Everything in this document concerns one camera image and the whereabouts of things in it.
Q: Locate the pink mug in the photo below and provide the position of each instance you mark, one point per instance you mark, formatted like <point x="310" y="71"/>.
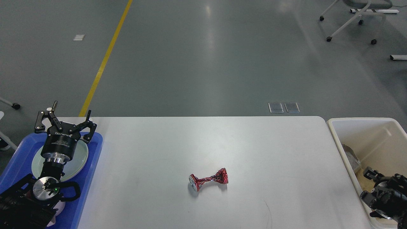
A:
<point x="59" y="207"/>

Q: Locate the white floor marker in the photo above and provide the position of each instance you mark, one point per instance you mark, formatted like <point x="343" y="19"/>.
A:
<point x="79" y="37"/>

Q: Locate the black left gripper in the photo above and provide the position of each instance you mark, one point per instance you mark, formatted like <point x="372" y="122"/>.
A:
<point x="62" y="144"/>

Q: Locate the white furniture foot right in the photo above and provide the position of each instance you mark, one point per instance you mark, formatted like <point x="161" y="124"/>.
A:
<point x="398" y="57"/>

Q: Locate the red foil candy wrapper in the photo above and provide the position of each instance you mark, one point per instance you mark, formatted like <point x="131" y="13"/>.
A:
<point x="220" y="177"/>

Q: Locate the floor socket plate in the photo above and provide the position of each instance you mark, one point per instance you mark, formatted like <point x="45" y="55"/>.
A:
<point x="276" y="108"/>
<point x="292" y="107"/>

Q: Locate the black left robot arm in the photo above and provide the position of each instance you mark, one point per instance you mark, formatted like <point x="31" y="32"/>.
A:
<point x="31" y="203"/>

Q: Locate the mint green plate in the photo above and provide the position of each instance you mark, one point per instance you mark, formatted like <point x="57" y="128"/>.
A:
<point x="37" y="162"/>

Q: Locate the blue plastic tray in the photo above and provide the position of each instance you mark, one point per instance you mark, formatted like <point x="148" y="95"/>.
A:
<point x="20" y="165"/>

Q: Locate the right floor socket plate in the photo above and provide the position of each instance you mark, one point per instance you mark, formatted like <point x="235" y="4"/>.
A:
<point x="292" y="107"/>

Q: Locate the white plastic bin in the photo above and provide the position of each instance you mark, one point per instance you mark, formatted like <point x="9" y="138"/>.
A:
<point x="379" y="143"/>

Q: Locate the white table leg base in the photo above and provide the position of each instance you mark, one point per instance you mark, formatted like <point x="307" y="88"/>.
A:
<point x="385" y="11"/>

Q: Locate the aluminium foil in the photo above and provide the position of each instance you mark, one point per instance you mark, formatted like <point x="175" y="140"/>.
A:
<point x="352" y="158"/>

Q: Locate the left floor socket plate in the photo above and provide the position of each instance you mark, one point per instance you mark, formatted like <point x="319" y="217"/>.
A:
<point x="276" y="108"/>

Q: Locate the brown paper bag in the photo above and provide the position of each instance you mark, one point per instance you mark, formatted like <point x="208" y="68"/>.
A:
<point x="365" y="184"/>

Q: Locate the white office chair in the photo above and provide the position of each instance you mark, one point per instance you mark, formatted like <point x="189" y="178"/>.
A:
<point x="364" y="5"/>

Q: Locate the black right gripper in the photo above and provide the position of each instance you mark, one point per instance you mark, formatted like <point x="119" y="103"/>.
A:
<point x="388" y="201"/>

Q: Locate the chair leg with caster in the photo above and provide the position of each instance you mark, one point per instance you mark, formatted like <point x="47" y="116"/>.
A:
<point x="14" y="106"/>

